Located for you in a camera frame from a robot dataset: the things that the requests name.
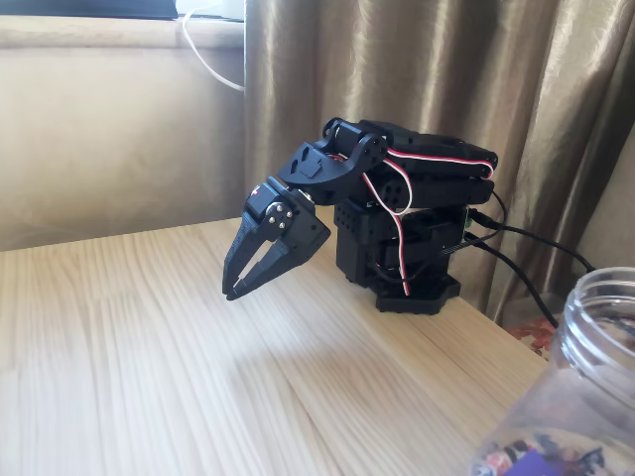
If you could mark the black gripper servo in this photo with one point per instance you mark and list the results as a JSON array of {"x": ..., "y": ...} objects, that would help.
[{"x": 304, "y": 224}]

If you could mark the black robot arm with base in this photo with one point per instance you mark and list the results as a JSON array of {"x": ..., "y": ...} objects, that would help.
[{"x": 431, "y": 191}]

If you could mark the clear plastic jar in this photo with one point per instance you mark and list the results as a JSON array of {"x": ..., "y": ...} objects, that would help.
[{"x": 585, "y": 377}]

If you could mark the brown satin curtain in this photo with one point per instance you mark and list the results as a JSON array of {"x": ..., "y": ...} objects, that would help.
[{"x": 446, "y": 69}]

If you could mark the red patterned rug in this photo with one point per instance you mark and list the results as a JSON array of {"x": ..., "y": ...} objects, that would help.
[{"x": 533, "y": 337}]

